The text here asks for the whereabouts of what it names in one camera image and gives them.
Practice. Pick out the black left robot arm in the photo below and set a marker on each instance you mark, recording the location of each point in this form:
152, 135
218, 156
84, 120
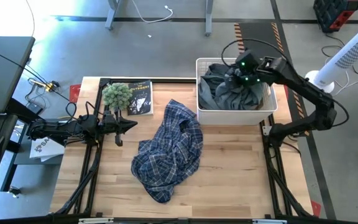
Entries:
61, 128

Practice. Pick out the grey-blue shirt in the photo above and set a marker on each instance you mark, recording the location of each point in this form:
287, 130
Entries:
225, 93

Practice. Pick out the red corner clamp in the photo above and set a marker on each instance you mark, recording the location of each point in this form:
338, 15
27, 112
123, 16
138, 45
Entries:
315, 208
74, 93

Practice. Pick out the black hazard striped floor mat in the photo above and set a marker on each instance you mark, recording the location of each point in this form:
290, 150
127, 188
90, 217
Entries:
259, 34

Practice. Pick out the silver metal bracket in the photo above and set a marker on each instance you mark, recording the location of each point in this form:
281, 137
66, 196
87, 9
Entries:
95, 221
269, 221

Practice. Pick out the green spiky plant ball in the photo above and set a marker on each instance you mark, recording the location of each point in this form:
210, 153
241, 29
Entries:
117, 96

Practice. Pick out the white bag with logo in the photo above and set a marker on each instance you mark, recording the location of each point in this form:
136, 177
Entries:
47, 149

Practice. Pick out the black paperback book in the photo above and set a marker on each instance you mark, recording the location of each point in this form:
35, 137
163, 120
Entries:
143, 99

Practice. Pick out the white tower fan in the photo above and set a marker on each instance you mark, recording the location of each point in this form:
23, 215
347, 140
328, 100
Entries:
343, 56

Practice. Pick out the black desk leg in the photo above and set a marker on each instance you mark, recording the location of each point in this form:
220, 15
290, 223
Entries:
12, 168

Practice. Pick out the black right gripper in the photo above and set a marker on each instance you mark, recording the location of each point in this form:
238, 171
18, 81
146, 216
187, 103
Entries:
245, 63

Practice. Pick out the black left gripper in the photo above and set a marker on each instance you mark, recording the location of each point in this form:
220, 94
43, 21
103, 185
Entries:
112, 124

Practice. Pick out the black power adapter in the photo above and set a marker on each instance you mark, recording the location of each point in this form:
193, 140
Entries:
35, 108

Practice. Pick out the blue plaid shirt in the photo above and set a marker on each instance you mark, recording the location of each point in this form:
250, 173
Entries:
169, 152

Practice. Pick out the white plastic bin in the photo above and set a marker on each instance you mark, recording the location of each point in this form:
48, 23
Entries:
235, 118

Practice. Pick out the black desk top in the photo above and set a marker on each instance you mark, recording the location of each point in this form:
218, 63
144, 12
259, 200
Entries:
2, 74

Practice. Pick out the grey table leg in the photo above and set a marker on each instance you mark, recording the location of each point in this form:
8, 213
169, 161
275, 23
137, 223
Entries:
112, 15
209, 18

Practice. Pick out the black caster wheel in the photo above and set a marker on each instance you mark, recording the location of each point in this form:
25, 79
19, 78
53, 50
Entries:
14, 191

